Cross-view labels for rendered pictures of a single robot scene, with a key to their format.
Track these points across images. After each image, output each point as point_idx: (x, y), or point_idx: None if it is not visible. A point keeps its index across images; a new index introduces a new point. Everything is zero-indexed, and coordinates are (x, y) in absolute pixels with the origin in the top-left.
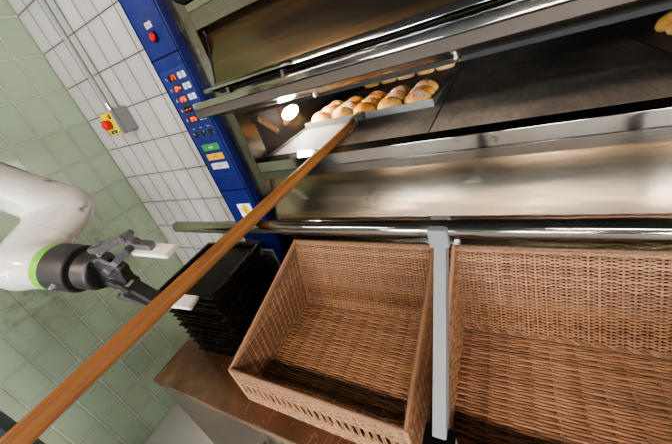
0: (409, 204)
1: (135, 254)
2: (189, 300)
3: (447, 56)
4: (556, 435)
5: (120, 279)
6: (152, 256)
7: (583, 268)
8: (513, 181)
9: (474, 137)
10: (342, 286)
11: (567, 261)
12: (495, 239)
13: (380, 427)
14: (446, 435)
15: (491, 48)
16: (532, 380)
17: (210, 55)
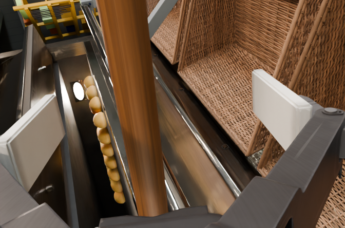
0: (221, 207)
1: (5, 135)
2: (257, 99)
3: (49, 196)
4: (291, 6)
5: (178, 227)
6: (34, 109)
7: (213, 93)
8: (166, 147)
9: (130, 176)
10: None
11: (212, 99)
12: (226, 139)
13: None
14: None
15: (65, 194)
16: (293, 45)
17: None
